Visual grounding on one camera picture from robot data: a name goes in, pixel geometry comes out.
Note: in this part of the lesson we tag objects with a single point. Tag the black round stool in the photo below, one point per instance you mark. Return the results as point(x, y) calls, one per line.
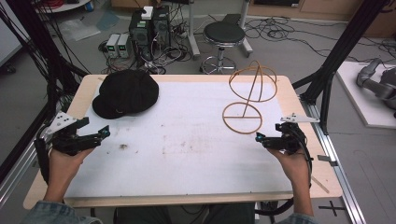
point(223, 34)

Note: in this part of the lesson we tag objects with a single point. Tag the white box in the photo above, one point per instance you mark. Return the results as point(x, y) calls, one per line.
point(147, 12)

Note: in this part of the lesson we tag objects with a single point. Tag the black cap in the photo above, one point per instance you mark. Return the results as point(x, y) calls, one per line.
point(126, 93)

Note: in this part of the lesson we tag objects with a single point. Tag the grey power supply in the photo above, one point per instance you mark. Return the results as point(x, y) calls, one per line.
point(124, 45)
point(112, 45)

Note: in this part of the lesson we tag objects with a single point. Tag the person's right hand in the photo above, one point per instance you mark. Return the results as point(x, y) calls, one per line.
point(292, 168)

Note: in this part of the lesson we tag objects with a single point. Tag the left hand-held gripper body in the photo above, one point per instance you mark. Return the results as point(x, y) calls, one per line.
point(63, 137)

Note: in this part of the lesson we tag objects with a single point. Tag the wooden hat stand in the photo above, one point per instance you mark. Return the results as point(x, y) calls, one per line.
point(249, 96)

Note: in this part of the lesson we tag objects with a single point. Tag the white stand legs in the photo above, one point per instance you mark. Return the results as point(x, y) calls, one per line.
point(194, 31)

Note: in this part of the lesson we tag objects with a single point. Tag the person's legs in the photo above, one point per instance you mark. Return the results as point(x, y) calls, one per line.
point(186, 214)

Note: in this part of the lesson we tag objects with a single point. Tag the person's left hand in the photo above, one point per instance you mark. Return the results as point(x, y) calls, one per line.
point(67, 166)

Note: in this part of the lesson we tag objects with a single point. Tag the white table mat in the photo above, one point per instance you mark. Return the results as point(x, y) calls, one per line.
point(186, 149)

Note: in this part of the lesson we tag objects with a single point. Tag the white board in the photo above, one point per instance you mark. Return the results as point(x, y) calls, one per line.
point(358, 99)

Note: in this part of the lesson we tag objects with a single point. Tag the round white table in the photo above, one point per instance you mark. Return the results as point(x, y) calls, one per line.
point(67, 6)

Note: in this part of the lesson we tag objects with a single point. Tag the black frame post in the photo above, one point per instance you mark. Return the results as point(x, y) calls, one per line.
point(342, 53)

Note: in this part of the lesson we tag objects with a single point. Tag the clear plastic sheet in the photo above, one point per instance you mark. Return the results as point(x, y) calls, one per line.
point(79, 29)

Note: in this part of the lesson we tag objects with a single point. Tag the aluminium rail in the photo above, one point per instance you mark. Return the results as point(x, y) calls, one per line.
point(15, 177)
point(333, 161)

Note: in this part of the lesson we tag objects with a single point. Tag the thin wooden stick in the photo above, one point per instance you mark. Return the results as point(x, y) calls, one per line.
point(320, 184)

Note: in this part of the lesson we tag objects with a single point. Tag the small metal bracket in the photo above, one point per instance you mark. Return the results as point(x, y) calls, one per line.
point(327, 159)

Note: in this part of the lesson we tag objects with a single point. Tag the black computer tower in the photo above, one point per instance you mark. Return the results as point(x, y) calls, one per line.
point(161, 26)
point(140, 35)

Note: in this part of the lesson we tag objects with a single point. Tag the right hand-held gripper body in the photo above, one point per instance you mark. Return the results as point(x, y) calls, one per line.
point(291, 137)

